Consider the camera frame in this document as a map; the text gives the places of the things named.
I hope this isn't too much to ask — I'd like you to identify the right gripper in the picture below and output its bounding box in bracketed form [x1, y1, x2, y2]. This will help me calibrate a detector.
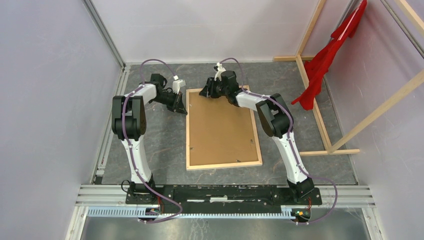
[199, 77, 229, 99]

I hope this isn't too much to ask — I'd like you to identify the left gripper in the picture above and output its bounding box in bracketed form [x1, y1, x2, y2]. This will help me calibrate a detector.
[151, 90, 188, 116]

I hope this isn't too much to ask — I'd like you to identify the white wooden picture frame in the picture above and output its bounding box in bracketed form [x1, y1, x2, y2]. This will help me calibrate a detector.
[185, 85, 264, 171]

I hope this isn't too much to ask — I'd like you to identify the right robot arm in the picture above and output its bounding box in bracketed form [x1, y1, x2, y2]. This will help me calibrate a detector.
[199, 68, 315, 204]

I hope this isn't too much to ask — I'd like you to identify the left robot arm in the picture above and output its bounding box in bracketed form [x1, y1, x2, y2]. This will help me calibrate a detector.
[111, 73, 188, 204]

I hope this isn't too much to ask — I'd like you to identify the red cloth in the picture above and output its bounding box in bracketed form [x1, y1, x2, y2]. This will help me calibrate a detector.
[291, 0, 368, 111]

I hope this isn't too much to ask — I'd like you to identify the wooden beam rack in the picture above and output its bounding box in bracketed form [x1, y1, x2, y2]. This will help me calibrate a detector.
[273, 0, 424, 157]

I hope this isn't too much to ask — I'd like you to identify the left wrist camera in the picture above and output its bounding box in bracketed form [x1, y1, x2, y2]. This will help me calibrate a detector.
[172, 75, 186, 94]

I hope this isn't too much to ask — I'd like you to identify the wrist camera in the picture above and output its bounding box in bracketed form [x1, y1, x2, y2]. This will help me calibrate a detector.
[172, 75, 186, 94]
[213, 62, 226, 81]

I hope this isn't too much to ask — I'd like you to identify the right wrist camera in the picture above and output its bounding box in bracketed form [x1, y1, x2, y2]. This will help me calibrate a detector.
[213, 62, 226, 81]

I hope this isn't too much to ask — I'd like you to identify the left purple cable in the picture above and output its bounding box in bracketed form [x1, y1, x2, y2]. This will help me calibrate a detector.
[121, 58, 184, 224]

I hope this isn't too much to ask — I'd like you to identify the purple cable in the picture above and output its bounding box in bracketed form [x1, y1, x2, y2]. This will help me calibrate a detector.
[218, 57, 339, 226]
[121, 58, 184, 224]

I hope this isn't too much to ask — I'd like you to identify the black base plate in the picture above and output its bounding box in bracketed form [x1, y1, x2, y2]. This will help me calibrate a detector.
[121, 183, 323, 215]

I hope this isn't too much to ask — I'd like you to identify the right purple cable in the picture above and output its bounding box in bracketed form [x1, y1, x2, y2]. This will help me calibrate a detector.
[218, 57, 339, 226]

